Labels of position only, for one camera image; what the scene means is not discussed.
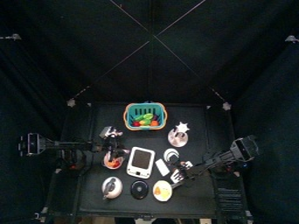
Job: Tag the small silver bowl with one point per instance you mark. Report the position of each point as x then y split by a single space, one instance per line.
106 163

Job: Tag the green toy cucumber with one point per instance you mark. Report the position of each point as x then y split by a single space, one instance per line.
144 117

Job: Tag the purple toy eggplant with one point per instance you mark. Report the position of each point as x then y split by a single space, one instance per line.
156 117

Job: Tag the black round lid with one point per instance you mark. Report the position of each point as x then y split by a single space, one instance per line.
139 189

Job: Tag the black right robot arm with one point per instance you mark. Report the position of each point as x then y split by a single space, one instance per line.
230 154

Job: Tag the white star-shaped toy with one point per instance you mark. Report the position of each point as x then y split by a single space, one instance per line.
182 127

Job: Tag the white rectangular block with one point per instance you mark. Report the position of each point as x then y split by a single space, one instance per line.
162 167

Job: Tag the orange toy fruit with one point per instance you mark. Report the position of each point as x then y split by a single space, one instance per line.
154 123

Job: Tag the grey table edge clamp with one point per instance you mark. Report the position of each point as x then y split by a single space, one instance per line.
144 217

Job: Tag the black and white crescent dish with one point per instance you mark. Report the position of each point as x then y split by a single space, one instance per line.
168 152

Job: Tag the round silver plate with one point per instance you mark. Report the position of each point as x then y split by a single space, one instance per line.
178 140

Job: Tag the black labelled panel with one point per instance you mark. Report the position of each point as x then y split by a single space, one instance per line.
230 195

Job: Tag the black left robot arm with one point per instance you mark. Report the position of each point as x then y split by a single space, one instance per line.
58 144

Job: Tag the yellow-green toy fruit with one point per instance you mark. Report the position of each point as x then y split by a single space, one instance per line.
144 122

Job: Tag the grey frame corner clamp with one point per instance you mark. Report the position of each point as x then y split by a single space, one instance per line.
15 37
291 38
71 102
226 106

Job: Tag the yellow toy food piece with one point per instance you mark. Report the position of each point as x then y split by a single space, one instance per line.
166 191

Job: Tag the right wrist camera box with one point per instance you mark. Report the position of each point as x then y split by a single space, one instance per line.
187 164

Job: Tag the orange toy food slice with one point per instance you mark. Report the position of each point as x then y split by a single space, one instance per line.
156 191

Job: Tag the white slotted spatula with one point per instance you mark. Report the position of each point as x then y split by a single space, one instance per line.
176 176

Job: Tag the red toy tomato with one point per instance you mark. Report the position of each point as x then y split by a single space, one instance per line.
136 123

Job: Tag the orange-red toy food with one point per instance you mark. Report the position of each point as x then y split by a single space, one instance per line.
114 164

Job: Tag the teal basket with orange rim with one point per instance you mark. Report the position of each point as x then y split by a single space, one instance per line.
128 116

